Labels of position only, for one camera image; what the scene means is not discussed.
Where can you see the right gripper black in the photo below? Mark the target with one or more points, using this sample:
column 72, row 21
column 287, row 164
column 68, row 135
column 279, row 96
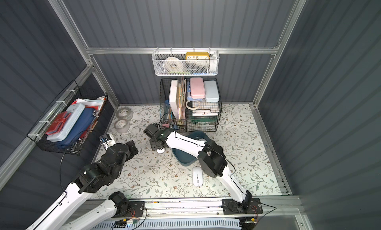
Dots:
column 153, row 136

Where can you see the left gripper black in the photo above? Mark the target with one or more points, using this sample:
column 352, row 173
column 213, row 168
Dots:
column 112, row 149

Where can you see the teal plastic storage box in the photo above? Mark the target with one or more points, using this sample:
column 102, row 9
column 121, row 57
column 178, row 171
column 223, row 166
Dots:
column 184, row 158

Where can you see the white mouse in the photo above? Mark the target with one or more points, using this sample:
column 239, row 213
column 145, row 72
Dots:
column 197, row 176

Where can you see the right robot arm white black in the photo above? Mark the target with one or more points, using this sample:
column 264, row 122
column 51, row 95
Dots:
column 212, row 160

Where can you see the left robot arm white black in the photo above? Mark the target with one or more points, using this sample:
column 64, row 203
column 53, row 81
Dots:
column 86, row 183

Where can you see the clear tape roll near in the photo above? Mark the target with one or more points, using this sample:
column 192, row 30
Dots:
column 122, row 126

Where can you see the clear tape roll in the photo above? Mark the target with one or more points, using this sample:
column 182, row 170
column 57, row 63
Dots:
column 124, row 114
column 122, row 126

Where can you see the clear tape roll far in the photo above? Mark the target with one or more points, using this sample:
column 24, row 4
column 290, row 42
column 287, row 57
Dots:
column 124, row 114

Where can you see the white book upright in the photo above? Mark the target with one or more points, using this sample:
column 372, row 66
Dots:
column 173, row 98

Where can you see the navy blue pouch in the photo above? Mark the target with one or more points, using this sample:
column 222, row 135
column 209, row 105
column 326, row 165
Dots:
column 82, row 124

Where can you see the pink pencil case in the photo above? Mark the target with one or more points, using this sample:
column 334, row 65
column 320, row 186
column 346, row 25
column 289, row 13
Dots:
column 197, row 90

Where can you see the white plastic case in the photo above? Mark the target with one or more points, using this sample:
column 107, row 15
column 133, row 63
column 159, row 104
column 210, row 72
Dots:
column 75, row 110

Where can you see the light blue pencil case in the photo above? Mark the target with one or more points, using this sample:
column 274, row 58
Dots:
column 211, row 91

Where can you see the white tape roll in basket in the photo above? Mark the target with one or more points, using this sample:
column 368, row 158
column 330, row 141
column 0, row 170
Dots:
column 173, row 65

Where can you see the red wallet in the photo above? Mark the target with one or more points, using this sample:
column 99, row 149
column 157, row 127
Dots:
column 58, row 123

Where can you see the white mesh hanging basket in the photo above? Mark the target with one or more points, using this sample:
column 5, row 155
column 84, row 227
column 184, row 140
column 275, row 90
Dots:
column 191, row 67

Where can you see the yellow clock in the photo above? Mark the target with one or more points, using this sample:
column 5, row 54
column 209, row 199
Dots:
column 197, row 56

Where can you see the black wire desk organizer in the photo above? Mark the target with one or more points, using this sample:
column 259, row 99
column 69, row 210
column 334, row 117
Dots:
column 206, row 118

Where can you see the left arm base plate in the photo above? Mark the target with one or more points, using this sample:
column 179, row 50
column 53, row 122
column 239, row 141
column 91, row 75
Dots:
column 134, row 209

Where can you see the black wire side basket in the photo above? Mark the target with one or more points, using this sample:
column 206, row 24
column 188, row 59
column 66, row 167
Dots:
column 91, row 98

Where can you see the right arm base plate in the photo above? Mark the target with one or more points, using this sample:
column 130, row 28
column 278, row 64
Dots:
column 231, row 207

